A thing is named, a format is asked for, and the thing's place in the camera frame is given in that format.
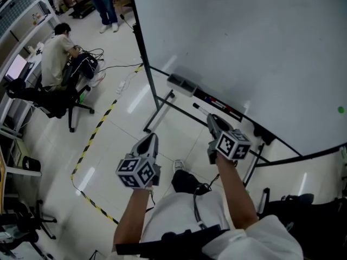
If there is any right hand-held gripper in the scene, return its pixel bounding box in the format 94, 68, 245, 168
207, 113, 252, 167

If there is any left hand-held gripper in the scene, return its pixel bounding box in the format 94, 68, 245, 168
116, 133, 162, 191

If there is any black marker pen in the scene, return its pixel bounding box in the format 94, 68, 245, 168
192, 103, 210, 116

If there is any person's left forearm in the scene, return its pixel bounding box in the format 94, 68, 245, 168
113, 187, 155, 253

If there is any person's right forearm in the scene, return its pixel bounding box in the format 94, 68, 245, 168
216, 154, 259, 231

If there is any white marker with red cap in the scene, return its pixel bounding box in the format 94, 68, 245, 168
215, 100, 235, 113

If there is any whiteboard on black stand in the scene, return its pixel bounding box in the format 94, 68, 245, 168
127, 0, 347, 188

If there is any person's white shoe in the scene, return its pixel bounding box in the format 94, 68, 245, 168
172, 159, 186, 174

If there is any person's black trouser leg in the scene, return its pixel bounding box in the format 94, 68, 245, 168
171, 169, 213, 196

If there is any person in grey top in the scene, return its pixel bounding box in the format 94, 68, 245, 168
139, 190, 304, 260

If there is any black chest harness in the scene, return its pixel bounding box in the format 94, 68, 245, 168
115, 224, 231, 260

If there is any black office chair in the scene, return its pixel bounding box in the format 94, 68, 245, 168
5, 65, 95, 134
257, 187, 347, 260
0, 198, 58, 258

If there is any black round bin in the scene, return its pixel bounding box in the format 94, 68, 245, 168
22, 155, 42, 173

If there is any black platform trolley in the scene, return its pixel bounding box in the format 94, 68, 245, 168
68, 0, 96, 20

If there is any open laptop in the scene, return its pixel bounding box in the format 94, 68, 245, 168
4, 53, 35, 83

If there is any white metal shelf rack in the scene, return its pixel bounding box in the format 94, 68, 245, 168
0, 0, 62, 135

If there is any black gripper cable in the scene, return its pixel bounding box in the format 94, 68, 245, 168
192, 173, 220, 230

